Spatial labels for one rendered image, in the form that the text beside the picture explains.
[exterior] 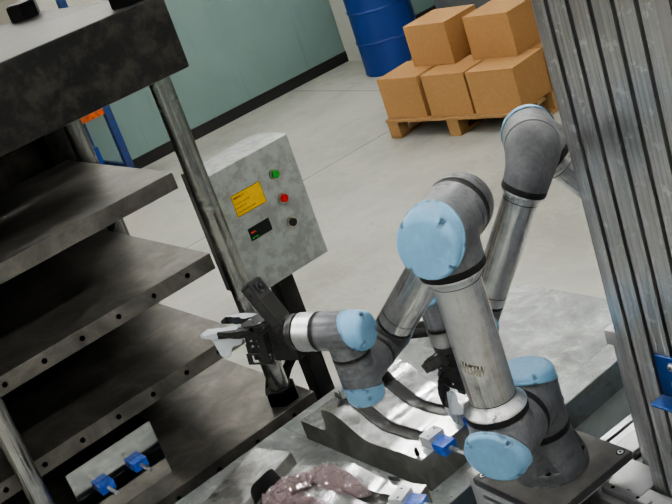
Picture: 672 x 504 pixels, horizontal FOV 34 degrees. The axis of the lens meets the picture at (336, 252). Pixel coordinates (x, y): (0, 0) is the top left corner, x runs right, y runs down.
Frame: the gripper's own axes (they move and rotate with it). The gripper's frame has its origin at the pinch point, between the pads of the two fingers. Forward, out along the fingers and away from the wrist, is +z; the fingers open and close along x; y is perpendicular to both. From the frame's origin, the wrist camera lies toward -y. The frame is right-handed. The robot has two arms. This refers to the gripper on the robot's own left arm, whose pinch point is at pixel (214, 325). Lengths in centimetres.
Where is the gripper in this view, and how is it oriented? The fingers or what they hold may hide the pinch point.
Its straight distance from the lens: 220.1
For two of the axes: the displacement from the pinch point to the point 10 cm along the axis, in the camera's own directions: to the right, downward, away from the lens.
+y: 2.5, 9.3, 2.6
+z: -8.4, 0.7, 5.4
